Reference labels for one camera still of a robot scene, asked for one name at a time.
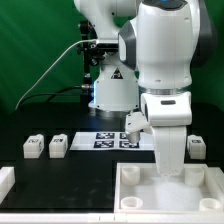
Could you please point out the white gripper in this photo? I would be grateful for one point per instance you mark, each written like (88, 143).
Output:
(168, 117)

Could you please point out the white square table top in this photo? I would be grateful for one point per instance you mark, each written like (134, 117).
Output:
(140, 188)

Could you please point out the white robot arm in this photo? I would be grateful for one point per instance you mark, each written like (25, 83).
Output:
(146, 49)

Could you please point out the white sheet with tags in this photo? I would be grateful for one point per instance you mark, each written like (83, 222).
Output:
(110, 141)

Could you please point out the white left obstacle block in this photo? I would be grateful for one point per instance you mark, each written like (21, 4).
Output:
(7, 180)

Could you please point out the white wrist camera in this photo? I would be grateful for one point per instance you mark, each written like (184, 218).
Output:
(134, 124)

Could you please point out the white front rail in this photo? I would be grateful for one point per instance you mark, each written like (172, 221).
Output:
(201, 218)

